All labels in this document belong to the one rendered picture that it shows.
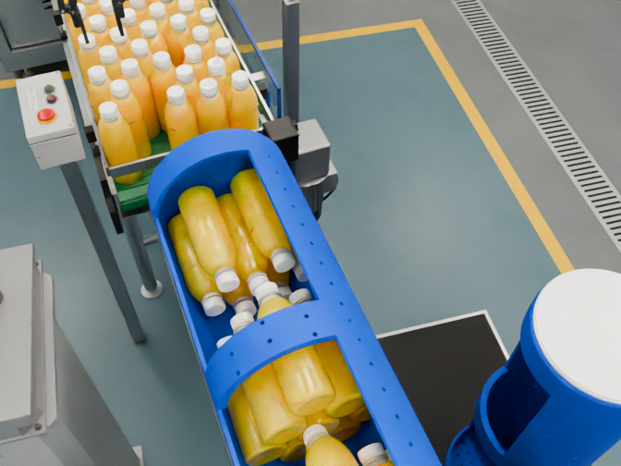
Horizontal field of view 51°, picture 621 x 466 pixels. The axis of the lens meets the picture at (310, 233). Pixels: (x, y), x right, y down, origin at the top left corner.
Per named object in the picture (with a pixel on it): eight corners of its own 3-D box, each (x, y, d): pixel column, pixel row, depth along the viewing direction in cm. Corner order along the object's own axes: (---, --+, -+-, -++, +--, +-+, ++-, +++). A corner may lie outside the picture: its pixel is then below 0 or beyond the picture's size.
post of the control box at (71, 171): (135, 344, 229) (49, 142, 149) (132, 335, 231) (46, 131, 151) (146, 340, 229) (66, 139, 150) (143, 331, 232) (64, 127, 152)
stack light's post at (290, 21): (288, 251, 254) (286, 5, 166) (285, 244, 256) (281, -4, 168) (298, 249, 255) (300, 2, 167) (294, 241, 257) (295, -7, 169)
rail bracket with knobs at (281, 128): (265, 173, 158) (263, 143, 150) (256, 153, 162) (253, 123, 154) (303, 163, 160) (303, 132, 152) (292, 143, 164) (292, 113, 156)
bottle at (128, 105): (118, 148, 162) (99, 85, 146) (146, 138, 164) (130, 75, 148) (127, 166, 158) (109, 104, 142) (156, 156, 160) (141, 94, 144)
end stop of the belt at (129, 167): (112, 178, 149) (109, 169, 147) (111, 176, 150) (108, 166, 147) (274, 135, 159) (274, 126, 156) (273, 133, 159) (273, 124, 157)
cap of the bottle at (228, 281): (212, 279, 113) (214, 287, 112) (230, 268, 113) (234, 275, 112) (222, 287, 116) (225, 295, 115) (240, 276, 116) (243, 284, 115)
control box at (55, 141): (41, 170, 143) (25, 137, 135) (29, 112, 155) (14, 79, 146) (86, 159, 146) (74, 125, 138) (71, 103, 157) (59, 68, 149)
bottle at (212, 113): (235, 157, 161) (228, 95, 145) (206, 164, 159) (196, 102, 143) (227, 138, 165) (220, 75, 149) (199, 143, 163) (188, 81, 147)
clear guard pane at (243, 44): (280, 205, 209) (277, 89, 170) (211, 60, 252) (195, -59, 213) (282, 205, 209) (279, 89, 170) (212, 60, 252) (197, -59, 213)
